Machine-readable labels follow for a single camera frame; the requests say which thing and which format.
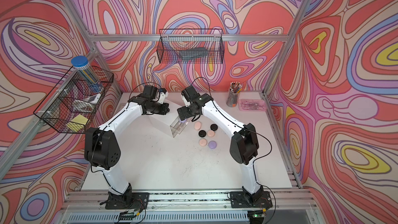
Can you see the dark grey item in basket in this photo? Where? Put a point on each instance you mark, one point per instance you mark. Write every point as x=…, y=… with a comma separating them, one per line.
x=193, y=53

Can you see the yellow sticky notes pad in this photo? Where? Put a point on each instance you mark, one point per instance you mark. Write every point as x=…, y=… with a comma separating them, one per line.
x=77, y=123

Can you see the pink earphone case bottom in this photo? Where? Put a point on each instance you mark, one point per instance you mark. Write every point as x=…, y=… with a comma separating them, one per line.
x=203, y=142

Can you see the black wire basket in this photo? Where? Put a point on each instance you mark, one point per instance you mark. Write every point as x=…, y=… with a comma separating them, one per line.
x=172, y=41
x=68, y=101

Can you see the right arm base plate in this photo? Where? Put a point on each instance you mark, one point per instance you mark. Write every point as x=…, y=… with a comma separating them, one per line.
x=243, y=199

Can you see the white item in basket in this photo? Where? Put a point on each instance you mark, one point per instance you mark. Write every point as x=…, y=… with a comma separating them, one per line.
x=93, y=99

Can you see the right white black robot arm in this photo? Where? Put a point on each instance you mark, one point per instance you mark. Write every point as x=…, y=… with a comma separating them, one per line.
x=244, y=143

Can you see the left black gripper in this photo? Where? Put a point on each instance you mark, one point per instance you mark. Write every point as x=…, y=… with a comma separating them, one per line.
x=164, y=111

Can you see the black earphone case left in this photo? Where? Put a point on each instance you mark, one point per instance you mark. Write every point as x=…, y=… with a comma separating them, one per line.
x=202, y=133

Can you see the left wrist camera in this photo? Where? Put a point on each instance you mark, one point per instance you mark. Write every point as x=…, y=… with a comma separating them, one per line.
x=156, y=94

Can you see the blue lid pencil tube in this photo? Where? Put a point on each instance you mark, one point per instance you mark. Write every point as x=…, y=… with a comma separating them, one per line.
x=81, y=64

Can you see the clear pen holder cup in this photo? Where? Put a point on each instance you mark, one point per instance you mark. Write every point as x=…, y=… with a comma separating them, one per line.
x=234, y=91

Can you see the white drawer cabinet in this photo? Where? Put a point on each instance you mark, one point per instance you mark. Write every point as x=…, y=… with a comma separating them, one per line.
x=167, y=123

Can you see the black earphone case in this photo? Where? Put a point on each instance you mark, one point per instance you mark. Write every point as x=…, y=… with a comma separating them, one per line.
x=213, y=127
x=202, y=133

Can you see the black wire basket left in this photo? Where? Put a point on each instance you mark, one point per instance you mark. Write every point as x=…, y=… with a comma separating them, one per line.
x=68, y=101

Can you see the pink transparent pencil case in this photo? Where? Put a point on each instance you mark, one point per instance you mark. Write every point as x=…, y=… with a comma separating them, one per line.
x=251, y=105

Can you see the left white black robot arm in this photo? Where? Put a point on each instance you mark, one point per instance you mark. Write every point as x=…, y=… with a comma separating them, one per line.
x=102, y=150

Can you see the black earphone case right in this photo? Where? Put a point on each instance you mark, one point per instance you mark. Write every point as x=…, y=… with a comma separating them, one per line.
x=213, y=127

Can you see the pink earphone case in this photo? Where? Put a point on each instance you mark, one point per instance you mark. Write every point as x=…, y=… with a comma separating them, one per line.
x=203, y=142
x=211, y=133
x=197, y=125

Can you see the pink earphone case middle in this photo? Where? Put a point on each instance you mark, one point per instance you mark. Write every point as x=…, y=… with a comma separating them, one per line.
x=211, y=133

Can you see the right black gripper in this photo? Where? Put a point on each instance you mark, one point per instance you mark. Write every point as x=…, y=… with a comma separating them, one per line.
x=183, y=109

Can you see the clear top drawer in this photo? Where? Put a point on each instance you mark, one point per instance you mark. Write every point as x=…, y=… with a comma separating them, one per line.
x=177, y=127

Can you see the pink earphone case top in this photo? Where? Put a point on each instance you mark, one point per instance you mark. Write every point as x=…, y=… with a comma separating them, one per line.
x=197, y=125

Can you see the black wire basket back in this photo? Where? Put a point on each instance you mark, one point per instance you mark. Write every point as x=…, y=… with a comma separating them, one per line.
x=172, y=41

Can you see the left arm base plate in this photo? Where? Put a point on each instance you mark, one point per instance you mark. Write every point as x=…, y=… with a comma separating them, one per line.
x=134, y=200

